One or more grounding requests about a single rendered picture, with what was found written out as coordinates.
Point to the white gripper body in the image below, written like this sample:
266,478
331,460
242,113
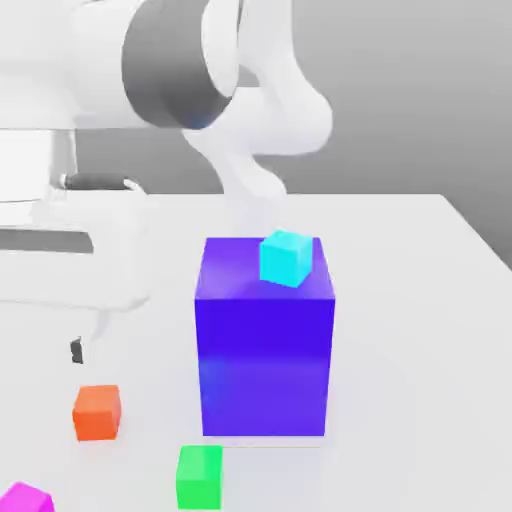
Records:
100,272

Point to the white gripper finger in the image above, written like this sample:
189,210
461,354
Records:
91,340

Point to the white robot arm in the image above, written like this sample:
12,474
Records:
168,60

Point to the small orange cube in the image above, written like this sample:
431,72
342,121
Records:
96,414

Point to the small magenta cube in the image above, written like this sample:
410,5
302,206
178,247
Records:
24,500

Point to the small green cube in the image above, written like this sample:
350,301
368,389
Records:
199,478

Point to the small cyan cube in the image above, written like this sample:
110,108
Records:
284,260

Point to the large purple box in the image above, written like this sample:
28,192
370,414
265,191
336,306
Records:
264,360

